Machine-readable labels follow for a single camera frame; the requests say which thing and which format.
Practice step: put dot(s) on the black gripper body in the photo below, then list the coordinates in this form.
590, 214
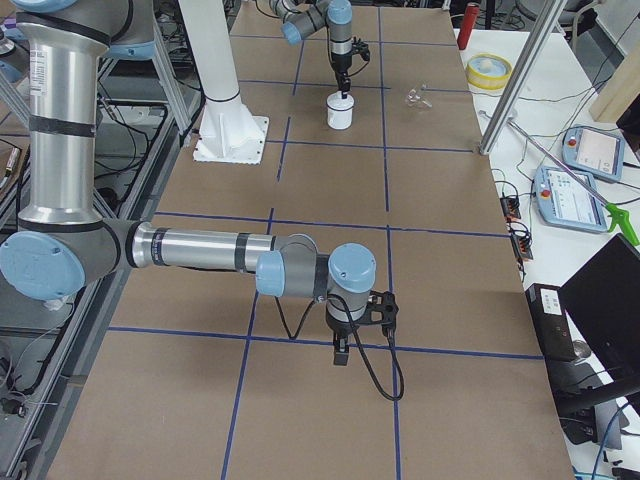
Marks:
341, 65
340, 331

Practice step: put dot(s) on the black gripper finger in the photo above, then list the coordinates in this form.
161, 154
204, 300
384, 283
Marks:
341, 351
344, 84

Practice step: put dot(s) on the clear glass funnel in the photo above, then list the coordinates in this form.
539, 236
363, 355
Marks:
417, 97

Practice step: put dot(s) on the white enamel mug lid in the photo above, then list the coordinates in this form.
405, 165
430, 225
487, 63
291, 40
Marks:
339, 102

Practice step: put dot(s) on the white enamel mug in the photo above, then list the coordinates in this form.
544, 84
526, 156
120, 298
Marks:
339, 115

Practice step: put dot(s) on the red cylinder tube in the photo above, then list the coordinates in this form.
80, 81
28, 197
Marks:
468, 22

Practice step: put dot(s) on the yellow tape roll with plate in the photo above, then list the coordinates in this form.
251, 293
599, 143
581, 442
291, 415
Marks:
488, 71

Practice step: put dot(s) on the orange black usb hub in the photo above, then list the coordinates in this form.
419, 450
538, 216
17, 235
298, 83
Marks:
510, 205
521, 243

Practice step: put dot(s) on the black desktop box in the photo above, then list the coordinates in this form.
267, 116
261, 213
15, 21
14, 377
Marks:
550, 322

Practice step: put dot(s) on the near blue teach pendant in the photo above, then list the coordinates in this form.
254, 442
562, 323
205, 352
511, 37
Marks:
563, 202

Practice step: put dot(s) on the blue teach pendant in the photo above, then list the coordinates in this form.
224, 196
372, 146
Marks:
594, 151
563, 202

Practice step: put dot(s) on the black monitor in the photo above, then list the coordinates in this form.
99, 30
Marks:
602, 300

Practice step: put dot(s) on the far blue teach pendant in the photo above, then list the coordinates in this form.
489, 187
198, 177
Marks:
594, 151

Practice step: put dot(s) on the wooden board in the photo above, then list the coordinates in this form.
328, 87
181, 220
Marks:
620, 91

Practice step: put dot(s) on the silver reacher grabber tool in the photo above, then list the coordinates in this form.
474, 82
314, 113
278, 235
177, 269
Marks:
619, 217

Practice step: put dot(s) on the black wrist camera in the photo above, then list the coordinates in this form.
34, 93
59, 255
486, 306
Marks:
360, 48
381, 309

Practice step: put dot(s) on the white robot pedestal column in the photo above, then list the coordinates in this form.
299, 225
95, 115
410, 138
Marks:
228, 132

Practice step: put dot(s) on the aluminium frame post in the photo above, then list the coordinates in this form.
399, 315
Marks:
532, 49

